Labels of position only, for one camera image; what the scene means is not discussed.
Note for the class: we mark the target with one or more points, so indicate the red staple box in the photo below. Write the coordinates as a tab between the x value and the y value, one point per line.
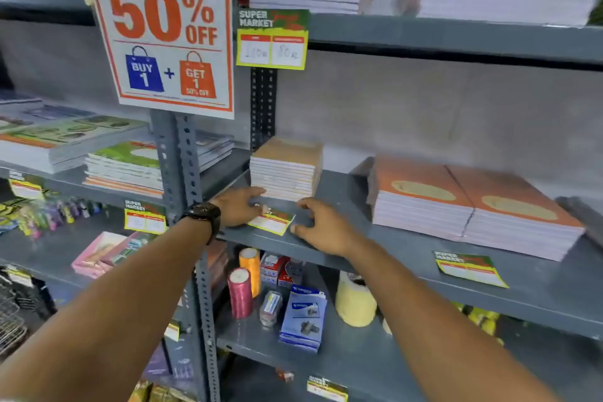
292	274
272	267

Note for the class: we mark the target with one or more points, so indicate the white orange promotion sign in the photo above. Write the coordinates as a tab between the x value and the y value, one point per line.
160	20

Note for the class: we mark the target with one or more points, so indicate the group of yellow glue bottles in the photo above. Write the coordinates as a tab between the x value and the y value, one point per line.
480	319

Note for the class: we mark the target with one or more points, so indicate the grey metal shelf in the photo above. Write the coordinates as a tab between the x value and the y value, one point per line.
339	189
47	253

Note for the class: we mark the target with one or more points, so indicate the stack of brown notebooks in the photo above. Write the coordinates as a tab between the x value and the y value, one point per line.
287	171

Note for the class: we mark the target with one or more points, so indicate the stack of plastic notebooks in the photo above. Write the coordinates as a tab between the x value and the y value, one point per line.
582	220

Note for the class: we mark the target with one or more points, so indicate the stack of orange notebooks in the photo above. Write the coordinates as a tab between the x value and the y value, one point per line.
414	208
518	232

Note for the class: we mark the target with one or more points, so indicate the person's right hand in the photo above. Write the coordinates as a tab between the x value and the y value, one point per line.
330	229

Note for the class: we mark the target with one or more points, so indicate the black wristwatch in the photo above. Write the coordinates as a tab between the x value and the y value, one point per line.
202	214

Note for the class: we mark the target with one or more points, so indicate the purple cover books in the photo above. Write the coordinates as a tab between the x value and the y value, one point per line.
158	364

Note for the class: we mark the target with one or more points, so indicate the large yellow tape roll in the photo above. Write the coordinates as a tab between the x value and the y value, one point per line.
355	305

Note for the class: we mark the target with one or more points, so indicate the person's right forearm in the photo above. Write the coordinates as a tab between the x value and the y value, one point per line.
424	321

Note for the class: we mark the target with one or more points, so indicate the clear stapler pack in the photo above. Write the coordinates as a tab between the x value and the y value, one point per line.
271	308

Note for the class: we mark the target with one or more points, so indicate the person's left forearm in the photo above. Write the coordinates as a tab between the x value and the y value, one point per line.
118	312

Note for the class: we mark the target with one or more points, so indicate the orange thread spool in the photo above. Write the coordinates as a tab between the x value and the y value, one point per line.
250	270

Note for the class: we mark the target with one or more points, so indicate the row of colourful pens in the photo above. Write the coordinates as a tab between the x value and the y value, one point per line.
47	218

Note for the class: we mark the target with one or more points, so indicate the small white tape roll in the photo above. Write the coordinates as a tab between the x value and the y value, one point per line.
386	327

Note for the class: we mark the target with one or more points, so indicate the pink pencil box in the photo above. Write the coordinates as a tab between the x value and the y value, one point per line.
129	248
92	258

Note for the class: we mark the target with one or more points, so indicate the pink thread spool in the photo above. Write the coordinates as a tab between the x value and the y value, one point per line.
240	293

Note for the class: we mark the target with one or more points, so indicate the blue stapler boxes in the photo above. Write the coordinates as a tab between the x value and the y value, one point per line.
304	321

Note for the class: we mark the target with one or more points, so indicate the person's left hand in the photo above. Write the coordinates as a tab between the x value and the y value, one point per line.
235	208

